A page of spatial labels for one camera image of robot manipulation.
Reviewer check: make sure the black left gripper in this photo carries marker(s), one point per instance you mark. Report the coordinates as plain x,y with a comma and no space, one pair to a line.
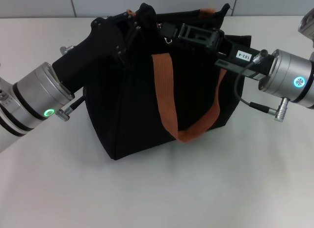
95,51

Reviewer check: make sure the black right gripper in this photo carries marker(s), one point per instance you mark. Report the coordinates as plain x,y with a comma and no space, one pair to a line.
243,55

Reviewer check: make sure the silver zipper pull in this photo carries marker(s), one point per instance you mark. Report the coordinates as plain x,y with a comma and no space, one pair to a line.
167,42

